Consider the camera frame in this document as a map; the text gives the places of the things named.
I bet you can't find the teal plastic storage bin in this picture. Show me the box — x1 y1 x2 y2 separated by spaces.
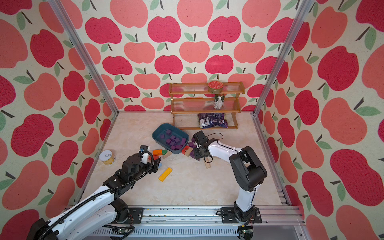
152 123 189 154

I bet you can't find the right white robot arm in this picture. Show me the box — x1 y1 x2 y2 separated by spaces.
193 131 268 225

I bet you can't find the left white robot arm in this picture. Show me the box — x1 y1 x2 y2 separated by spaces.
27 151 161 240

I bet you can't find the yellow long block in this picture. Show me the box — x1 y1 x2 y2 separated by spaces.
159 167 173 182

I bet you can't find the orange block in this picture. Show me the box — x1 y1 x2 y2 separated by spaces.
153 149 163 156

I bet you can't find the natural wood short block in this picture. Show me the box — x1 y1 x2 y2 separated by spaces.
185 148 193 157

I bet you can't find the red arch block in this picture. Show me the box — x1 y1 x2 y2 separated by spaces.
182 146 190 155

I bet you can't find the natural wood triangle block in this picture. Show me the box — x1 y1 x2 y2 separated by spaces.
163 151 173 159

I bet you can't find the purple snack bag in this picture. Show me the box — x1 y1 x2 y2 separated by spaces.
198 113 228 129

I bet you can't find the yellow tin can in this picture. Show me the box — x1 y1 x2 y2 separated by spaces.
99 150 116 165

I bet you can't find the wooden three-tier shelf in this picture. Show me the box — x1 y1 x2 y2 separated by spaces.
169 82 245 130

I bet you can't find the red round tin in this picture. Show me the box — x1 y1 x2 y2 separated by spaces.
208 81 224 95

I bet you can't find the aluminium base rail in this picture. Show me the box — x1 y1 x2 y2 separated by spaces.
50 205 310 240

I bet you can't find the right aluminium frame post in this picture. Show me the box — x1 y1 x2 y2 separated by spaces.
252 0 315 118

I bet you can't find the aluminium frame post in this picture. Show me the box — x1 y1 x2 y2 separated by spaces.
252 0 315 118
48 1 119 116

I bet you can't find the left aluminium frame post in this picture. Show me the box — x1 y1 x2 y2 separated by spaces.
48 1 119 116

